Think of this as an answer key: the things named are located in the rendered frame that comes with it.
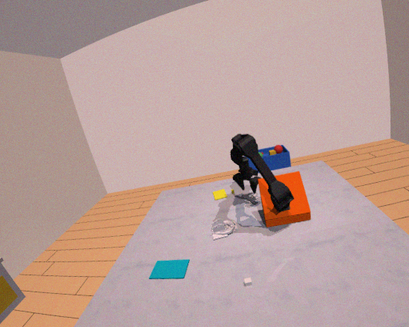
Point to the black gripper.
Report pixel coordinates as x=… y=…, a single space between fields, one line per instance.
x=245 y=175

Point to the teal flat plate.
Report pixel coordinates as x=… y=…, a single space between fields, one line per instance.
x=173 y=269

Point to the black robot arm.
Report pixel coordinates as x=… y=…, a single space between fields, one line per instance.
x=244 y=144

